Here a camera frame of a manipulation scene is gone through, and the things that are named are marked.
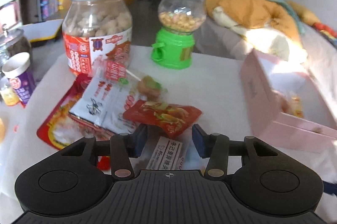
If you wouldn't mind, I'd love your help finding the white red noodle snack packet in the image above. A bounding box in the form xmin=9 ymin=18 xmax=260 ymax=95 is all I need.
xmin=69 ymin=76 xmax=146 ymax=134

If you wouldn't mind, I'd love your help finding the pink cardboard box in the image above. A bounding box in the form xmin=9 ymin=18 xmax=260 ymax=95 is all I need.
xmin=240 ymin=49 xmax=336 ymax=153

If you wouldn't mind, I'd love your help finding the light blue multipack packet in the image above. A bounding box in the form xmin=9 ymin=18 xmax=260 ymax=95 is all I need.
xmin=131 ymin=135 xmax=206 ymax=173

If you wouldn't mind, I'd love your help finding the orange and cream blanket pile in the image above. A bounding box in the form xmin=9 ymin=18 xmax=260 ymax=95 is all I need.
xmin=205 ymin=0 xmax=320 ymax=58

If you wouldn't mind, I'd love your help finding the peanut jar with gold lid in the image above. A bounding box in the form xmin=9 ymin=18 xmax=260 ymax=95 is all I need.
xmin=62 ymin=0 xmax=132 ymax=75

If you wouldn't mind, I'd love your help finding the purple white paper cup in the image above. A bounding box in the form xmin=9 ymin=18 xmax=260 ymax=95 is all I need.
xmin=2 ymin=52 xmax=36 ymax=106

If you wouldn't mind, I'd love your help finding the red chicken snack pouch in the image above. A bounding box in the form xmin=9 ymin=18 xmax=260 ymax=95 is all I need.
xmin=36 ymin=73 xmax=117 ymax=151

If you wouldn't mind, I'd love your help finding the green gumball candy dispenser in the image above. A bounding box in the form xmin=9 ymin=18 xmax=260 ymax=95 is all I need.
xmin=151 ymin=0 xmax=206 ymax=69

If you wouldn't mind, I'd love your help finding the small red snack packet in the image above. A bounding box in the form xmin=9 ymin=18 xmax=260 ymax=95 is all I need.
xmin=123 ymin=100 xmax=202 ymax=139

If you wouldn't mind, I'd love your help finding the glass jar with dark contents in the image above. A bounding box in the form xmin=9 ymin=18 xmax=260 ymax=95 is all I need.
xmin=0 ymin=28 xmax=33 ymax=66

